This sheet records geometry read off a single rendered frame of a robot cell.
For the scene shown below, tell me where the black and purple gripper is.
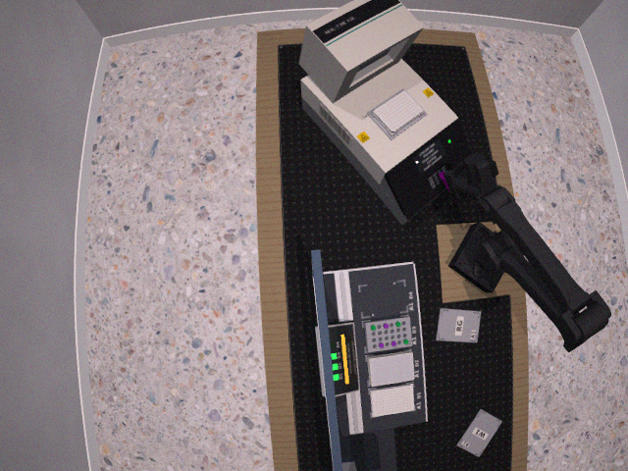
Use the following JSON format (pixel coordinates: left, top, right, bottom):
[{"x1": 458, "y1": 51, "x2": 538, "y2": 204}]
[{"x1": 439, "y1": 162, "x2": 471, "y2": 203}]

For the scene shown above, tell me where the white pcr plate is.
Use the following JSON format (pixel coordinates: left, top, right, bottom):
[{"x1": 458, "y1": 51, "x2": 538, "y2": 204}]
[
  {"x1": 370, "y1": 384, "x2": 414, "y2": 417},
  {"x1": 372, "y1": 90, "x2": 424, "y2": 135}
]

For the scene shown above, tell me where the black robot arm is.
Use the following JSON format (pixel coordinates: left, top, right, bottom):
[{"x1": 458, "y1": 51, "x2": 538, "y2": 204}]
[{"x1": 459, "y1": 154, "x2": 611, "y2": 352}]

